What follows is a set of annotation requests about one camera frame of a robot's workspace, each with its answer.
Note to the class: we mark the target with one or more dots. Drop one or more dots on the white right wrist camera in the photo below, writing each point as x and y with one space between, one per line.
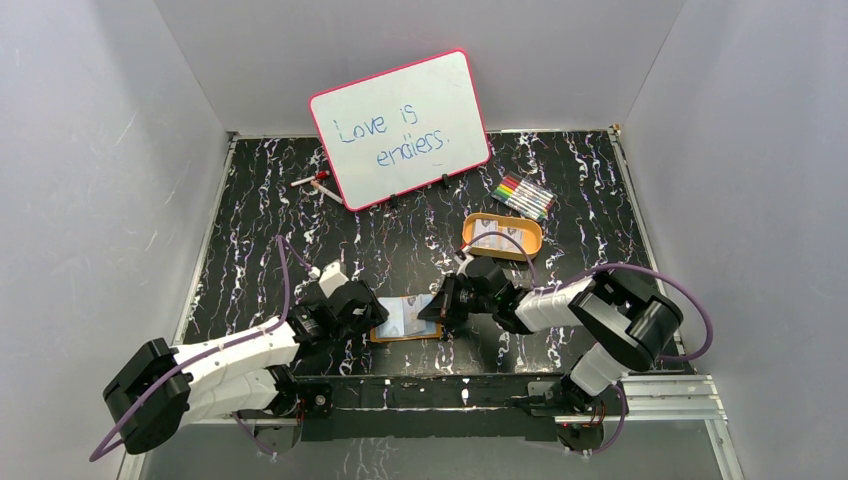
463 257

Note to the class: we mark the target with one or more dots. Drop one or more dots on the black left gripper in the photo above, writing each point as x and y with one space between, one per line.
365 312

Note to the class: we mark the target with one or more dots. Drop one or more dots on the orange oval tray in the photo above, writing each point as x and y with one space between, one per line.
532 237

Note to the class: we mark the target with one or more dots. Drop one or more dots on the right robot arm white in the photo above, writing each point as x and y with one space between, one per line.
630 320

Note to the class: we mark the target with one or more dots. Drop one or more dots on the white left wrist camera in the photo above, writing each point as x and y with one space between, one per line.
330 278

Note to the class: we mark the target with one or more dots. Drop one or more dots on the white marker red cap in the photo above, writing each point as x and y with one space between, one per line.
316 177

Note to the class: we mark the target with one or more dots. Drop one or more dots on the silver credit card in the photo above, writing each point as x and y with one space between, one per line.
393 327

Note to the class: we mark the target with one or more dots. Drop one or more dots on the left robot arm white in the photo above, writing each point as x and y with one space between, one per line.
163 388

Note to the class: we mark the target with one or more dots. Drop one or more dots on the orange leather card holder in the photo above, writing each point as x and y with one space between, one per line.
404 338

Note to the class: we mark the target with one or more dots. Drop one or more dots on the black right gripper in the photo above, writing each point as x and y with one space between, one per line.
443 307

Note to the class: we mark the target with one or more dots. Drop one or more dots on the white credit card black stripe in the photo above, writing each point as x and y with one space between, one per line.
414 326

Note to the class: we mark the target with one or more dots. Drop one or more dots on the pack of coloured markers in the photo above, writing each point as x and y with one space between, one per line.
524 196

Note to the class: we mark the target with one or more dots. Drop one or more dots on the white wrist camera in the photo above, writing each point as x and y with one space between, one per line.
463 257
330 278

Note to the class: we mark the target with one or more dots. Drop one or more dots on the credit card in tray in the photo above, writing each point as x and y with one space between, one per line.
512 239
483 234

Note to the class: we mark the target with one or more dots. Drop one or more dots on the white marker brown tip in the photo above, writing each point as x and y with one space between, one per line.
326 191

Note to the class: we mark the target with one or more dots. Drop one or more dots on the pink framed whiteboard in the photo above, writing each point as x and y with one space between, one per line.
401 130

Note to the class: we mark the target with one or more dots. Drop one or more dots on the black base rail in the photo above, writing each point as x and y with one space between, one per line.
534 407

